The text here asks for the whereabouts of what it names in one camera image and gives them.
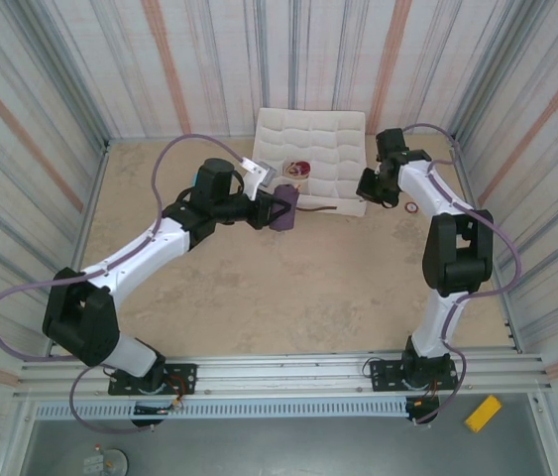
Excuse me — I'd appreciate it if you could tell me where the dark purple sock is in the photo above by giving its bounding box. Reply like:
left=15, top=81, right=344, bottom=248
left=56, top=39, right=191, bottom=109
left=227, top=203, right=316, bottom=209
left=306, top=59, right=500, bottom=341
left=267, top=182, right=302, bottom=233

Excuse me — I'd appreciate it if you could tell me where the red item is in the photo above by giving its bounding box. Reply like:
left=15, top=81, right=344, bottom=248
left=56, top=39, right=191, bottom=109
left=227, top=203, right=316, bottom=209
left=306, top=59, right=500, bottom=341
left=281, top=159, right=312, bottom=180

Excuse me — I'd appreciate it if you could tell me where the white fabric organizer box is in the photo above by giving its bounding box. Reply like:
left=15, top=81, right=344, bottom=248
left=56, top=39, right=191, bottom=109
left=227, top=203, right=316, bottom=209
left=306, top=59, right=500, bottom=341
left=251, top=107, right=370, bottom=218

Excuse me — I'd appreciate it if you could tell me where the yellow block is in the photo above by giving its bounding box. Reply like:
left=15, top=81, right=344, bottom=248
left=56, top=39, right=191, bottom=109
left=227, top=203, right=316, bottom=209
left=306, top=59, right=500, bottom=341
left=464, top=395, right=503, bottom=434

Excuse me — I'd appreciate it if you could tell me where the grey round metal disc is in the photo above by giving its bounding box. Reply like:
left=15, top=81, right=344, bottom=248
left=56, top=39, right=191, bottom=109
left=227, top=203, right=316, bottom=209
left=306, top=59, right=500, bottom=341
left=81, top=442, right=130, bottom=476

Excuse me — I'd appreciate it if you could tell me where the aluminium side rail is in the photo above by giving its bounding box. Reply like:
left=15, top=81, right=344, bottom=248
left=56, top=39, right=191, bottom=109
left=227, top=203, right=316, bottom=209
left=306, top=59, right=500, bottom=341
left=449, top=134, right=523, bottom=354
left=43, top=140, right=111, bottom=359

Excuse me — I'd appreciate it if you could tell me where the long aluminium base rail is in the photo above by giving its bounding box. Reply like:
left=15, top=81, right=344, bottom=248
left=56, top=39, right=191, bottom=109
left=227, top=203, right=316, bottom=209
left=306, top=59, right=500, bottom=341
left=13, top=346, right=555, bottom=403

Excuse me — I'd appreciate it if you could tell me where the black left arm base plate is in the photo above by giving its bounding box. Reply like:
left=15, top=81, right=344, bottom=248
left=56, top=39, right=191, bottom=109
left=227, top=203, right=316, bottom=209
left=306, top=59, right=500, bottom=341
left=108, top=363, right=198, bottom=397

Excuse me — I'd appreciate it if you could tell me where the grey slotted cable duct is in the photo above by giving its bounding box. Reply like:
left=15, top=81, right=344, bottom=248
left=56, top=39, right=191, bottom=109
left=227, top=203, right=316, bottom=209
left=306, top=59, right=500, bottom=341
left=34, top=399, right=411, bottom=421

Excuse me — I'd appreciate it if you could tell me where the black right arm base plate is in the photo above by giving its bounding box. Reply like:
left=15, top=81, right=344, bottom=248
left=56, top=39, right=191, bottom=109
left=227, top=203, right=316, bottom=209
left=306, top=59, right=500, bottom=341
left=367, top=359, right=460, bottom=397

